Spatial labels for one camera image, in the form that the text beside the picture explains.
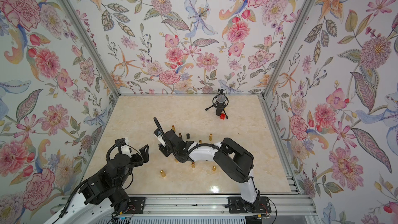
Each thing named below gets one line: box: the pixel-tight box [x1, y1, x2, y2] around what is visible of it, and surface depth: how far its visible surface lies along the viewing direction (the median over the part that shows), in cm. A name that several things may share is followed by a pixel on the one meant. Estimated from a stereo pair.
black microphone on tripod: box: [205, 88, 230, 120], surface depth 97 cm
